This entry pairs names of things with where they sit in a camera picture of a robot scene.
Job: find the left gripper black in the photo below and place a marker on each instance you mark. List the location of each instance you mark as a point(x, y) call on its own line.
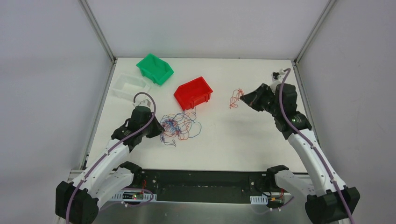
point(151, 129)

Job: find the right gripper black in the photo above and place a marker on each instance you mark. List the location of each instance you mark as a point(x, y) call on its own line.
point(261, 96)

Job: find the red plastic bin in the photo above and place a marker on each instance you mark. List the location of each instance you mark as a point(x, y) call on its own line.
point(193, 93)

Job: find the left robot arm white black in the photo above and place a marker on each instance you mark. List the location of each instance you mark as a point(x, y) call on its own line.
point(79, 201)

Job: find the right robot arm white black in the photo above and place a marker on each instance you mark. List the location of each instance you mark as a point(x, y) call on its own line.
point(328, 200)

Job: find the clear plastic bin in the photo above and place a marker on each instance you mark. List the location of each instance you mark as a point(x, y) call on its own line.
point(126, 86)

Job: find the green plastic bin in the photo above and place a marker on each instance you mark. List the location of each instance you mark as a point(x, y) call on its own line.
point(155, 69)

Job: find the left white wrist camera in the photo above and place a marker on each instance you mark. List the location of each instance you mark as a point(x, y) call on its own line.
point(146, 103)

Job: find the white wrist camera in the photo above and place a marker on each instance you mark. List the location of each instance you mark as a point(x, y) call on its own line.
point(146, 103)
point(277, 78)

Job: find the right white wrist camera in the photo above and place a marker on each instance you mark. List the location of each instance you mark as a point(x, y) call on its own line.
point(277, 78)

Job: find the left slotted cable duct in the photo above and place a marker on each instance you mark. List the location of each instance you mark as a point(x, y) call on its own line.
point(133, 196)

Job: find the slotted cable duct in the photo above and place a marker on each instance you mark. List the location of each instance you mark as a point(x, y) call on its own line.
point(259, 200)
point(133, 196)

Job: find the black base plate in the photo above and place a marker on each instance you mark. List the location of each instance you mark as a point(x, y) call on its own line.
point(197, 186)

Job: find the right slotted cable duct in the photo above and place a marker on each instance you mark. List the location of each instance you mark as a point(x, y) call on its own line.
point(259, 200)

